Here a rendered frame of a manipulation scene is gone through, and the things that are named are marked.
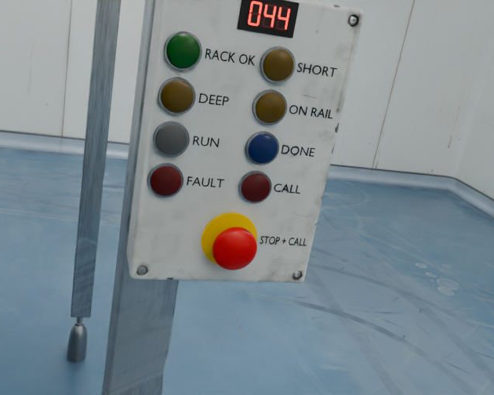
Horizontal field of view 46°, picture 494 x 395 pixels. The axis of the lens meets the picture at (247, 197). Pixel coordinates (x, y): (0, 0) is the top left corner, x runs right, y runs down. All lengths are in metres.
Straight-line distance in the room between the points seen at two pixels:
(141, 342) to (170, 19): 0.34
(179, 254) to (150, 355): 0.16
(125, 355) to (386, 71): 4.08
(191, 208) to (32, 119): 3.67
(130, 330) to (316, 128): 0.28
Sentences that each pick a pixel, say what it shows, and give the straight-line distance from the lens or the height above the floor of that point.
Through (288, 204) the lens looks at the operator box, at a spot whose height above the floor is 1.00.
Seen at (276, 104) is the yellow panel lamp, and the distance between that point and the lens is 0.49.
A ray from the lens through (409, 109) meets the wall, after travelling 4.74.
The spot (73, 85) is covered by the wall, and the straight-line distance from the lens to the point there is 4.09.
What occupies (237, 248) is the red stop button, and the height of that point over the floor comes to 0.97.
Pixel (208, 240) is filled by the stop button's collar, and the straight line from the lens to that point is 0.52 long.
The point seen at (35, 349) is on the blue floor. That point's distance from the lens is 2.06.
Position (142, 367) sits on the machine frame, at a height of 0.78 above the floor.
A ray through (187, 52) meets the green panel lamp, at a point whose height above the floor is 1.12.
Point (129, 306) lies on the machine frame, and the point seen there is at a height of 0.86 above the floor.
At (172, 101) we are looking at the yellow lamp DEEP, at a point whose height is 1.08.
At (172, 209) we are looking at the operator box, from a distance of 0.51.
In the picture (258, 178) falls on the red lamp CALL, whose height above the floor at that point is 1.03.
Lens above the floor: 1.17
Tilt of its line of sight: 18 degrees down
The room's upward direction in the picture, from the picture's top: 10 degrees clockwise
